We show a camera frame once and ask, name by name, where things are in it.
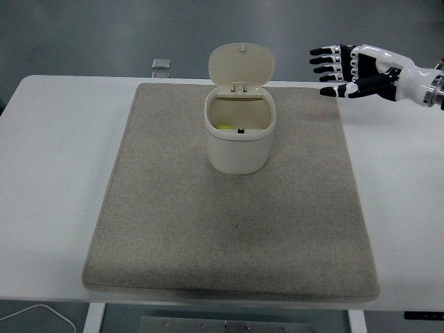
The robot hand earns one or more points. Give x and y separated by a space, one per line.
411 79

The yellow tennis ball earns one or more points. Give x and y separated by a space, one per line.
223 127

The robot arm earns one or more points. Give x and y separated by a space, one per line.
437 92

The cream bin with hinged lid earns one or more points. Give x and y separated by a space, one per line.
239 152

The black table control panel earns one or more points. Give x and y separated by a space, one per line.
423 315

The beige fabric mat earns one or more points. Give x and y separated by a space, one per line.
222 229

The white table leg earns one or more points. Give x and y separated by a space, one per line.
357 322
93 317

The large metal floor plate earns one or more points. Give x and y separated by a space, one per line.
161 63

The small metal floor plate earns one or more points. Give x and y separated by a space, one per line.
160 74

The grey metal plate with screws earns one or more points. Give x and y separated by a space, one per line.
225 326

